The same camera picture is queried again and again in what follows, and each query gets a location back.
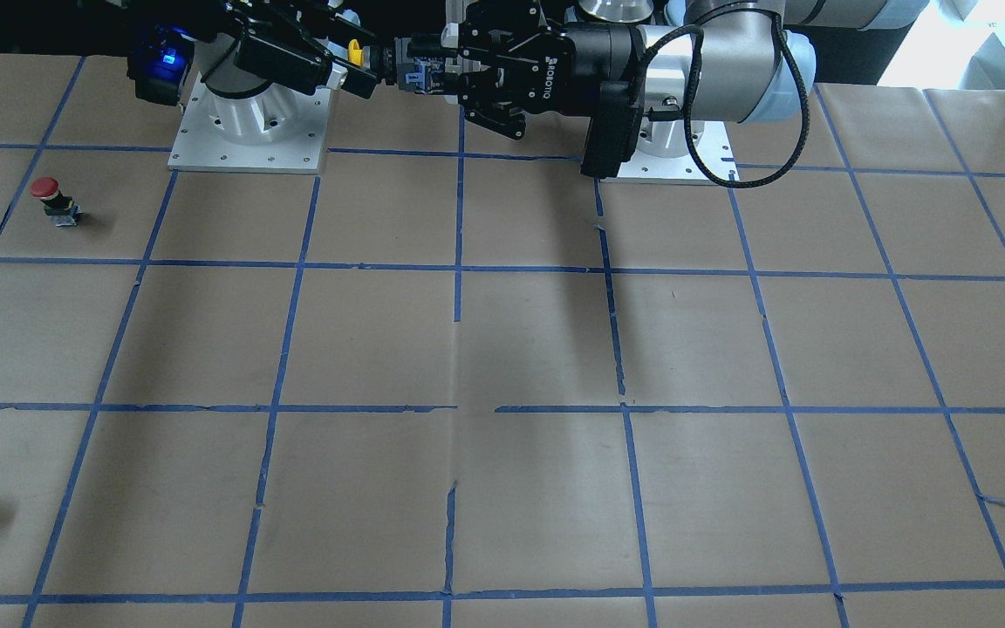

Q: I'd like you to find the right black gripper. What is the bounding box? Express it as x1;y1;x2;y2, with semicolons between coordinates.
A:
180;1;380;99

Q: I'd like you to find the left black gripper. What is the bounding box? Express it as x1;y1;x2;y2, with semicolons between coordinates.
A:
394;23;643;140

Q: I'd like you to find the yellow push button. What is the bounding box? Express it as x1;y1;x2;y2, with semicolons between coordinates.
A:
347;38;434;92

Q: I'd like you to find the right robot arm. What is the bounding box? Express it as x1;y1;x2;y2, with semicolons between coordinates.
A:
125;1;380;104

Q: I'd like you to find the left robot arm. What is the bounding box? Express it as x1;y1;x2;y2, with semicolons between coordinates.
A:
382;1;924;164

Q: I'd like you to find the red push button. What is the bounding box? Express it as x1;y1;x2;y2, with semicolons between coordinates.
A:
29;176;81;228

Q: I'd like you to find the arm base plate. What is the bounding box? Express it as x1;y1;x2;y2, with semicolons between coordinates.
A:
605;118;741;184
167;82;332;175

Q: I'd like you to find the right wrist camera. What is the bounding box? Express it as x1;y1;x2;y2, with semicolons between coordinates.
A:
126;25;195;106

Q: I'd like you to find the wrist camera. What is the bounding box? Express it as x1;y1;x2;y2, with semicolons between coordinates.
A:
126;25;195;106
581;77;645;179

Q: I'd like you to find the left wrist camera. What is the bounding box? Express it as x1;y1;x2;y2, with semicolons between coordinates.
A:
581;77;645;179

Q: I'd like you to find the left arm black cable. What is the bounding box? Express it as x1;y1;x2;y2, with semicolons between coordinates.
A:
646;9;814;188

